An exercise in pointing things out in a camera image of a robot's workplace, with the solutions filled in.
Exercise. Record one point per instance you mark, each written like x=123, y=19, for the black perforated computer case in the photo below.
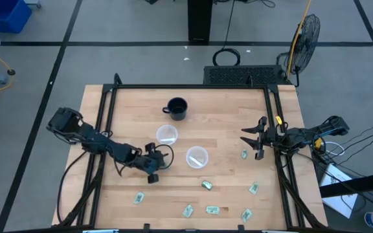
x=241, y=75

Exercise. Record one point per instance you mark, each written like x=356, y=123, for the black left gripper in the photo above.
x=154, y=163

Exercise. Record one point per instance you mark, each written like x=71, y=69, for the crumpled green sweetener packet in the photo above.
x=207, y=184

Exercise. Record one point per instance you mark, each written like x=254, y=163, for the black metal beam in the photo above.
x=355, y=185

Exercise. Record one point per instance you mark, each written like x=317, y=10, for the blue plastic bin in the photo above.
x=2, y=16

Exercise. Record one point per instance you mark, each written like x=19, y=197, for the white cardboard box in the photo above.
x=338, y=200

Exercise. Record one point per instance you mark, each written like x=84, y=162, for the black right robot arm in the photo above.
x=303, y=134

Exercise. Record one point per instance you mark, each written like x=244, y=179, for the yellow tag on arm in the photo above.
x=318, y=143

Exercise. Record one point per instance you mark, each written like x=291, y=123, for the yellow tag on frame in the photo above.
x=278, y=120

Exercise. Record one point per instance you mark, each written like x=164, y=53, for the green white sweetener packet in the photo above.
x=139, y=197
x=246, y=215
x=188, y=210
x=212, y=209
x=244, y=154
x=254, y=187

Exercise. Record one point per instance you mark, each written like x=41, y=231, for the black floor fan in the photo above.
x=304, y=42

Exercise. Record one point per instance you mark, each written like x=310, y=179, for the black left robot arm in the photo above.
x=96, y=140

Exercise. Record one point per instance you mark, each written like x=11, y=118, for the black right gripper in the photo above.
x=268, y=137

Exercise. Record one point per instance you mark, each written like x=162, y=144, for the black mug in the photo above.
x=177, y=109

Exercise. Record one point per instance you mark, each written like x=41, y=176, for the clear plastic cup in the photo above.
x=197, y=153
x=167, y=132

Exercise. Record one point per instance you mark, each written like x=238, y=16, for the black aluminium table frame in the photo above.
x=189, y=86

